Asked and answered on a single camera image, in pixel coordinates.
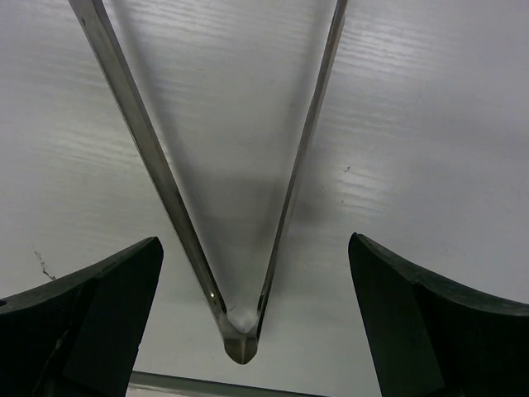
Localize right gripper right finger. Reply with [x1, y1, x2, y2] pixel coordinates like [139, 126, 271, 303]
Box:
[348, 233, 528, 396]

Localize metal tongs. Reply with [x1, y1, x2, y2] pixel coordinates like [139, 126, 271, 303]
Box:
[69, 1, 348, 365]

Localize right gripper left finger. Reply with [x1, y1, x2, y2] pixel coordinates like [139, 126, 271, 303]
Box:
[1, 237, 164, 396]

